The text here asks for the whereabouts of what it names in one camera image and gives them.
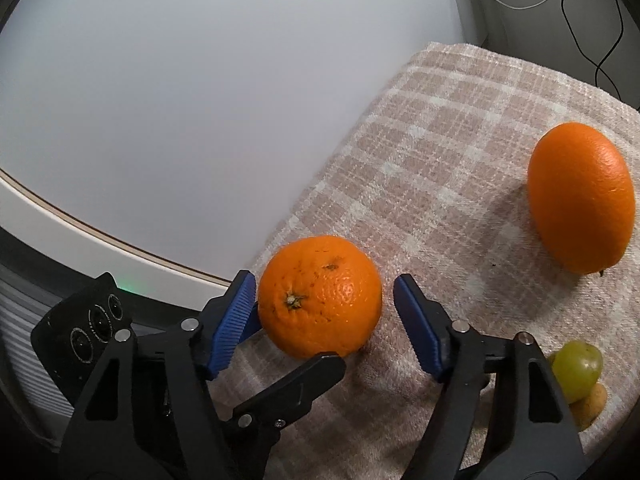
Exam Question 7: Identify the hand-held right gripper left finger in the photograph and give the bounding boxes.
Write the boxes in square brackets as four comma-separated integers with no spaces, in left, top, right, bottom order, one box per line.
[56,269,264,480]

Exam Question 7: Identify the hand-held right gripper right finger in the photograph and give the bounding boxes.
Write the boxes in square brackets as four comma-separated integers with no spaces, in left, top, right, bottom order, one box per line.
[393,273,592,480]

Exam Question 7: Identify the white ribbed panel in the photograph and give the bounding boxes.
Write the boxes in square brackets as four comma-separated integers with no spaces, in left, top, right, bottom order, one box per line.
[0,260,76,446]

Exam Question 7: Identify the beige checked cloth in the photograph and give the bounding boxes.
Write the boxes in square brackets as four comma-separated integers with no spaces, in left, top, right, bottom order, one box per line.
[205,41,640,480]

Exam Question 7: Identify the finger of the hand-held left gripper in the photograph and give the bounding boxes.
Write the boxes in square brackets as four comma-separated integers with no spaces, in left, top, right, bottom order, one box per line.
[220,352,347,480]

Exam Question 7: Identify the round orange with green stem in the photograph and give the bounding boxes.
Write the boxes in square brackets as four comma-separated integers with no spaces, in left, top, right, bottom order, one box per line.
[257,235,384,360]

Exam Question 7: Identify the smooth oval orange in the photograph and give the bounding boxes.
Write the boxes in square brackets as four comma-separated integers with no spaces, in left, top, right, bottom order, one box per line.
[527,121,636,276]

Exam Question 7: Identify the black cable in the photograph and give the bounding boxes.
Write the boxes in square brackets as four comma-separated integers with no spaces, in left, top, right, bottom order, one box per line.
[595,0,640,111]
[560,0,601,68]

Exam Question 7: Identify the small tan longan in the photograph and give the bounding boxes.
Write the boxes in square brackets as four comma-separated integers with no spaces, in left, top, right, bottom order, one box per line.
[569,382,609,432]

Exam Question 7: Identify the green grape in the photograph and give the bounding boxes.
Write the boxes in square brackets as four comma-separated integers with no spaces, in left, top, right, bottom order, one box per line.
[550,340,603,405]

